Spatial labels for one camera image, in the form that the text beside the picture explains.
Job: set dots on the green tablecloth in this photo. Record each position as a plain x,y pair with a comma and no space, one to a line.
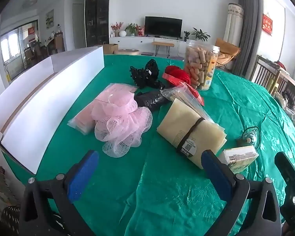
153,190

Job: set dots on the black beaded scrunchie bundle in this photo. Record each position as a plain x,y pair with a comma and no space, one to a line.
147,77

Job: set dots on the wooden railing furniture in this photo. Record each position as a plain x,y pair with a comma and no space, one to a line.
272,77

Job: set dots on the red gift bag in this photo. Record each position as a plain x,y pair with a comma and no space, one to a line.
179,83

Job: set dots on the white round vase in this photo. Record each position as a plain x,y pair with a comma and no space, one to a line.
122,33

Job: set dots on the wooden dining chair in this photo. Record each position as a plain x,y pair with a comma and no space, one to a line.
59,42

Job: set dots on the clear bag of sticks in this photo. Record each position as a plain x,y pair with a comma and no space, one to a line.
187,98

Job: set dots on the red yarn balls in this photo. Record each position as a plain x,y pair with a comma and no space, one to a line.
178,73

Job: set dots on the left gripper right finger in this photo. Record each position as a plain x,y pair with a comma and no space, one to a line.
263,215

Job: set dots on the white standing air conditioner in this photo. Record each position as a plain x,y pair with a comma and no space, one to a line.
234,24

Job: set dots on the small beige packaged box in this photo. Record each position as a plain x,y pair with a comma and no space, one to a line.
238,158

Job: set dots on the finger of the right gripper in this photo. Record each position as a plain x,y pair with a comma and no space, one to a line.
287,171

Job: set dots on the floral patterned sofa cover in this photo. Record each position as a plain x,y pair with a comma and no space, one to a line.
10,207

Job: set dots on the dark tall display cabinet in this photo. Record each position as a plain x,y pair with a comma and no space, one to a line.
97,22

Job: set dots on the beige cloth with band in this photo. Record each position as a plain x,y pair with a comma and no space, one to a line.
189,133

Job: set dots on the pink mesh bath pouf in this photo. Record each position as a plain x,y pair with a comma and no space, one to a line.
123,124

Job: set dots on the oval wooden floor board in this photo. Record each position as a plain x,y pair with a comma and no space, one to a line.
127,52

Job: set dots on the black bag bundle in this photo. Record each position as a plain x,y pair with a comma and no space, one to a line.
153,100

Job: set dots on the purple floor mat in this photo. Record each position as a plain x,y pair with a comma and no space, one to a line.
177,58

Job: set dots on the red flower bouquet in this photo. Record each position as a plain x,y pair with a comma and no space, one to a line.
116,28

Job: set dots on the green patterned small item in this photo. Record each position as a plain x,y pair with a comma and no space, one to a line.
251,136

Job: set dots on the white tv cabinet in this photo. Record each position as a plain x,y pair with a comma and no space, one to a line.
145,44

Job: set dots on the orange butterfly chair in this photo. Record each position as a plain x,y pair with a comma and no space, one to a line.
227,52

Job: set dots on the brown cardboard box on floor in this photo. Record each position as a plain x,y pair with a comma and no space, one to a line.
109,48

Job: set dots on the white cardboard box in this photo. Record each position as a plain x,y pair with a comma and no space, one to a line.
33,105

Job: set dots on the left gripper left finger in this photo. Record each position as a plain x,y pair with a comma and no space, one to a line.
48,206

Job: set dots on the black flat television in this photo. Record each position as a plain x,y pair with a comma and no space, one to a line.
163,26

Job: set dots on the clear jar of snacks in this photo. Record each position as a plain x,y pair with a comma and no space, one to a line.
200,63

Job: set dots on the pink cloths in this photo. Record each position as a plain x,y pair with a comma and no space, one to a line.
85,120

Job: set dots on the red wall hanging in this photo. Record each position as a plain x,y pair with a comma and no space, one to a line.
267,24

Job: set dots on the green potted plant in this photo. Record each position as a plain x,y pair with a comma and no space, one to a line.
200,35

